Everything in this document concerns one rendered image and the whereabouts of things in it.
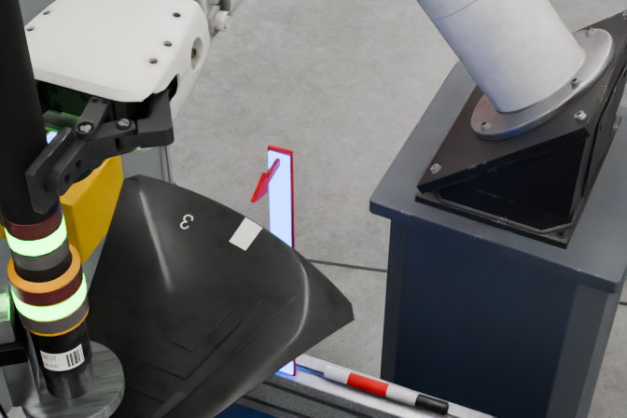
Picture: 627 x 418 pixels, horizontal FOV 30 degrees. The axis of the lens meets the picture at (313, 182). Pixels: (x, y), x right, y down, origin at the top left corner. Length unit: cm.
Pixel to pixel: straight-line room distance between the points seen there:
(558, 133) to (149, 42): 66
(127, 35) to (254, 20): 258
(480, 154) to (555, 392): 36
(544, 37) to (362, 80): 177
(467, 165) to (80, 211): 44
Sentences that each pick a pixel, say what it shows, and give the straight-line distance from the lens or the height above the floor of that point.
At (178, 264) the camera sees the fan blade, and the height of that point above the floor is 119.
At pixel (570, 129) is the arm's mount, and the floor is 110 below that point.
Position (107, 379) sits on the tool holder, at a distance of 80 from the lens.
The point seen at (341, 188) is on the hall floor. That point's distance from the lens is 276.
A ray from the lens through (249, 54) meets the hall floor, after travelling 316.
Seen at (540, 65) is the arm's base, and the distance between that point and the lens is 133.
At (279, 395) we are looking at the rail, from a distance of 134.
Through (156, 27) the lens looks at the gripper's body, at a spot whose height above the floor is 149.
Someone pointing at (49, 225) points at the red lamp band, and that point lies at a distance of 68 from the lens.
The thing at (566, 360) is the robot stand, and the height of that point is 75.
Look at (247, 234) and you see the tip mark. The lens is 100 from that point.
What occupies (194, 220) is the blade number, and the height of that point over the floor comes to 120.
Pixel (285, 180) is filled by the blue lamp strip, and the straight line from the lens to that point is 109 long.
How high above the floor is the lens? 190
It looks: 43 degrees down
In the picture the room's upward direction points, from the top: straight up
